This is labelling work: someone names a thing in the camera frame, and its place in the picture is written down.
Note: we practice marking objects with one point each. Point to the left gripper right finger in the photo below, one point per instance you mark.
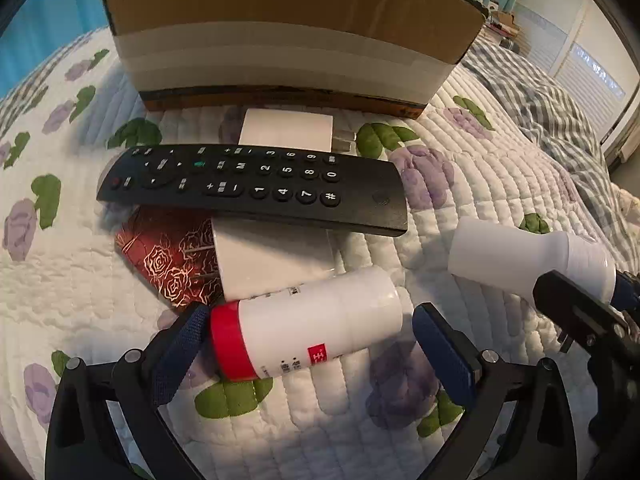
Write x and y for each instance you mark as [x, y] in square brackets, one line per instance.
[539, 442]

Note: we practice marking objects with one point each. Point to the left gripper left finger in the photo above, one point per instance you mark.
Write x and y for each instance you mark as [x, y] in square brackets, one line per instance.
[82, 440]

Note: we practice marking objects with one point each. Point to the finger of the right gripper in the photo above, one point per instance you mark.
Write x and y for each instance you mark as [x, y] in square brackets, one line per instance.
[592, 323]
[626, 295]

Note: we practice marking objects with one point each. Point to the white lint shaver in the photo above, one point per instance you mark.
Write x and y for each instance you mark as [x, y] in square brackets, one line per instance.
[512, 259]

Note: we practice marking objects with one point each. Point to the white bottle red cap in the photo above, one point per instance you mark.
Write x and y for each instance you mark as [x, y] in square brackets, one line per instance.
[298, 327]

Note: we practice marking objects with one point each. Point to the red rose tin box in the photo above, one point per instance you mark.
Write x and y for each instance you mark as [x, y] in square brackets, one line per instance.
[173, 250]

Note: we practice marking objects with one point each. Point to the white charger adapter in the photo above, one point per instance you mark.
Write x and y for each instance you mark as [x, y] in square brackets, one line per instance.
[256, 257]

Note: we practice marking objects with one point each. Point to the floral quilted bed cover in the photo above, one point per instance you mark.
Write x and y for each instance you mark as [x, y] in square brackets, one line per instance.
[67, 291]

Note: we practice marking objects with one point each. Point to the grey checked blanket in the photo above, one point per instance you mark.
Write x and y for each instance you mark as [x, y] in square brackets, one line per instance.
[493, 103]

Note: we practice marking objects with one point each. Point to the black tv remote control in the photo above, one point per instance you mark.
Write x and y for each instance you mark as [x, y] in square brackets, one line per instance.
[286, 185]

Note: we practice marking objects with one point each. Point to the white louvered wardrobe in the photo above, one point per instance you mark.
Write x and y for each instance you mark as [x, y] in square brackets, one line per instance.
[573, 42]

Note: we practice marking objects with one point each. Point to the white charger block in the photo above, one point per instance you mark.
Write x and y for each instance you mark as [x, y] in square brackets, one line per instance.
[293, 129]

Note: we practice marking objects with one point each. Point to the open cardboard box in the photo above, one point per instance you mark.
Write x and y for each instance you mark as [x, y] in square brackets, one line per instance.
[385, 57]

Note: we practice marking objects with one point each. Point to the blue curtain left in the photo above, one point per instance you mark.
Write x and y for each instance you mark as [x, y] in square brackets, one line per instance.
[39, 28]

